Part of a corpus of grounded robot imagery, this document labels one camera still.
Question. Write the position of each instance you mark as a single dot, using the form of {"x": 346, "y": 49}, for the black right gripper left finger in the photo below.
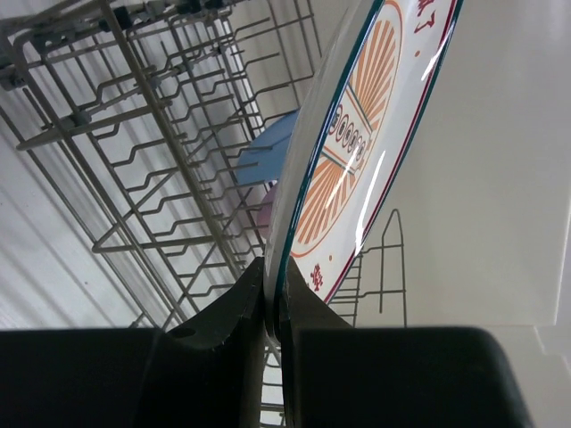
{"x": 206, "y": 372}

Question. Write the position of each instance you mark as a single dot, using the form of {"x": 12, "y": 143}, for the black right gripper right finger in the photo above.
{"x": 336, "y": 375}

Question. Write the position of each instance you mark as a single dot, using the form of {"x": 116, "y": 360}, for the pink plastic plate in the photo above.
{"x": 264, "y": 214}

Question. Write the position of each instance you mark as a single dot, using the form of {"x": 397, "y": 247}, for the white plate colourful print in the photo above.
{"x": 350, "y": 139}

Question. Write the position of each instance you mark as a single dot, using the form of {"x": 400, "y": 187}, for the blue plastic plate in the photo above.
{"x": 264, "y": 158}

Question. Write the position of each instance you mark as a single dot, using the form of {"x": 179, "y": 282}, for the grey wire dish rack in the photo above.
{"x": 153, "y": 122}

